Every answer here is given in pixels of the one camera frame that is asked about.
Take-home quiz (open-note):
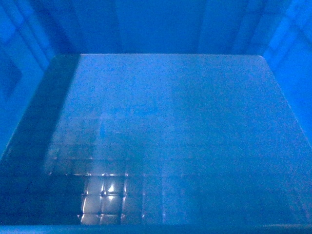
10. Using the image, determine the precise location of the large blue plastic crate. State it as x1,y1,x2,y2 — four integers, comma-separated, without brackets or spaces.
0,0,312,234

